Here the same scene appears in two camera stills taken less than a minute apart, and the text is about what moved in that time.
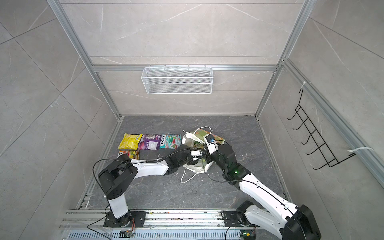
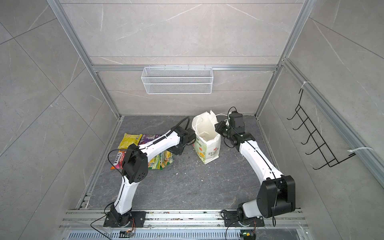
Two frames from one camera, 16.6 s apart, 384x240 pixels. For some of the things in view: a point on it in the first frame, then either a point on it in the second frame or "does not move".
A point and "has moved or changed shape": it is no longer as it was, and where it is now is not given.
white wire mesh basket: [177, 80] does not move
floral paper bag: [201, 146] has moved or changed shape
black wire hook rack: [321, 148] does not move
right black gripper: [208, 158] → [219, 128]
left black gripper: [194, 162] → [179, 153]
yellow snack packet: [130, 141] does not move
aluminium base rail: [89, 224] does not move
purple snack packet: [149, 142] does not move
